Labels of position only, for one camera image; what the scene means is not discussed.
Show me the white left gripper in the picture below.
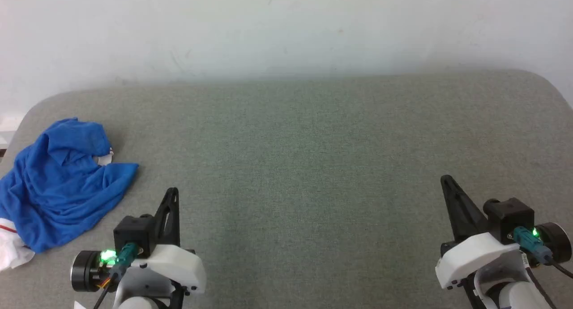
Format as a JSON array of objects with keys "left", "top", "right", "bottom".
[{"left": 117, "top": 188, "right": 206, "bottom": 309}]

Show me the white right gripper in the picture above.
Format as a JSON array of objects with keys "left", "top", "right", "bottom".
[{"left": 436, "top": 175, "right": 529, "bottom": 309}]

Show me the blue jersey white red trim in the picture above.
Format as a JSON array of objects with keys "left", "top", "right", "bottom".
[{"left": 0, "top": 117, "right": 139, "bottom": 271}]

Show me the grey fabric sofa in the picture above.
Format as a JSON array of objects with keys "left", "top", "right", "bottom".
[{"left": 0, "top": 69, "right": 573, "bottom": 309}]

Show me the black cable teal connector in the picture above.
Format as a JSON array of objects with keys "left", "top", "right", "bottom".
[
  {"left": 93, "top": 243, "right": 137, "bottom": 309},
  {"left": 513, "top": 227, "right": 573, "bottom": 279}
]

